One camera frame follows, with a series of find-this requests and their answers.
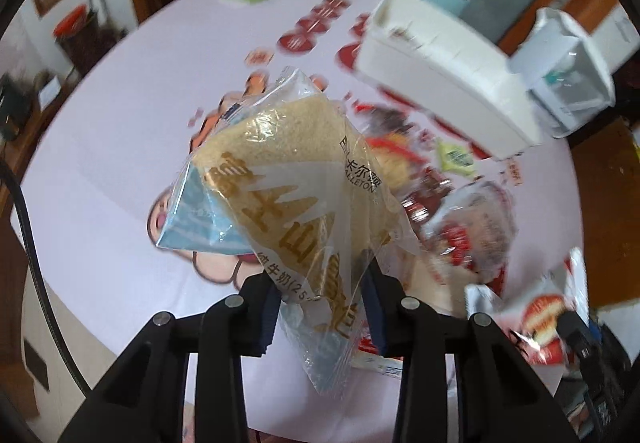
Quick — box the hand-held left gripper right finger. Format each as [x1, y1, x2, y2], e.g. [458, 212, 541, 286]
[362, 268, 571, 443]

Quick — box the red plastic basin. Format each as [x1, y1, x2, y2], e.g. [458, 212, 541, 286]
[52, 6, 98, 41]

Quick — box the clear cake packet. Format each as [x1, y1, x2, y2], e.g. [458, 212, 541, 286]
[425, 180, 516, 284]

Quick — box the printed pink tablecloth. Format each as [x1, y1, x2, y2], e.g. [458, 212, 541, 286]
[10, 0, 586, 443]

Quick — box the black cable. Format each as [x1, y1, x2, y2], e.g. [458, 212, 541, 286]
[0, 158, 96, 394]

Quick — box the brown snack packet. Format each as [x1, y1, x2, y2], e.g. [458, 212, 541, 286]
[400, 168, 451, 224]

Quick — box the red white snack packet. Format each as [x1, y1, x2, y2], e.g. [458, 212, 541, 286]
[367, 108, 426, 159]

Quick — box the green snack packet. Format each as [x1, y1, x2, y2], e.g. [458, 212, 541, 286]
[435, 139, 476, 174]

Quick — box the white plastic container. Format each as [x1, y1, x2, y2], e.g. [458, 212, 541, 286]
[510, 7, 618, 139]

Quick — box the triangular sponge cake packet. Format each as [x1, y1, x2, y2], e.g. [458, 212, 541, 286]
[155, 67, 416, 396]

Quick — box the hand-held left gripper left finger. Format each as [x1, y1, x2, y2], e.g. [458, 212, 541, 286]
[57, 273, 281, 443]

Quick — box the white plastic storage box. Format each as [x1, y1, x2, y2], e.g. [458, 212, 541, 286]
[357, 0, 546, 161]

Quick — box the red white cake packet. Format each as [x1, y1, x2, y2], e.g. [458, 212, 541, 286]
[465, 248, 591, 366]

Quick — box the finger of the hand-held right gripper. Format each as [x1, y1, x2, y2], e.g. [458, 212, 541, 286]
[556, 310, 596, 361]

